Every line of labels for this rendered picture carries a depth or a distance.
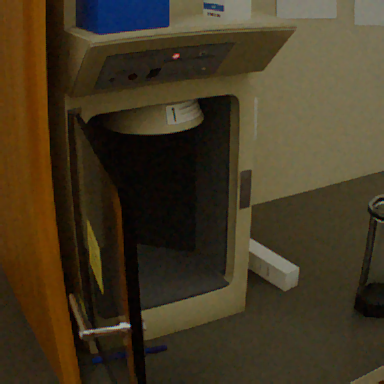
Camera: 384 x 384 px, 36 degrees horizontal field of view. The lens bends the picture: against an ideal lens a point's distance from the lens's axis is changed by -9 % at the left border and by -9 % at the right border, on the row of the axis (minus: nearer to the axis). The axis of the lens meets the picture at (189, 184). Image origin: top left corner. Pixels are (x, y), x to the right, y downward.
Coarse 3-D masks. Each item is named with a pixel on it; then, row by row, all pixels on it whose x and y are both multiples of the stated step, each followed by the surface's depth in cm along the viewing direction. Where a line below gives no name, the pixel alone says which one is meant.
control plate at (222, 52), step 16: (176, 48) 82; (192, 48) 83; (208, 48) 85; (224, 48) 86; (112, 64) 80; (128, 64) 81; (144, 64) 83; (160, 64) 85; (176, 64) 86; (192, 64) 88; (208, 64) 89; (128, 80) 86; (144, 80) 88
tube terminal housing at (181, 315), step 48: (48, 0) 88; (192, 0) 90; (48, 48) 91; (48, 96) 95; (96, 96) 89; (144, 96) 93; (192, 96) 97; (240, 96) 101; (240, 144) 104; (240, 240) 112; (240, 288) 116; (144, 336) 109
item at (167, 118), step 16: (112, 112) 100; (128, 112) 98; (144, 112) 98; (160, 112) 98; (176, 112) 99; (192, 112) 101; (112, 128) 100; (128, 128) 98; (144, 128) 98; (160, 128) 98; (176, 128) 99
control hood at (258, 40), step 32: (64, 32) 82; (128, 32) 76; (160, 32) 77; (192, 32) 80; (224, 32) 82; (256, 32) 85; (288, 32) 88; (96, 64) 79; (224, 64) 91; (256, 64) 95
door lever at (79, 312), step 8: (72, 296) 76; (80, 296) 76; (72, 304) 74; (80, 304) 74; (80, 312) 73; (80, 320) 71; (88, 320) 71; (120, 320) 71; (80, 328) 70; (88, 328) 70; (96, 328) 70; (104, 328) 70; (112, 328) 70; (120, 328) 70; (80, 336) 69; (88, 336) 69; (96, 336) 70; (120, 336) 71
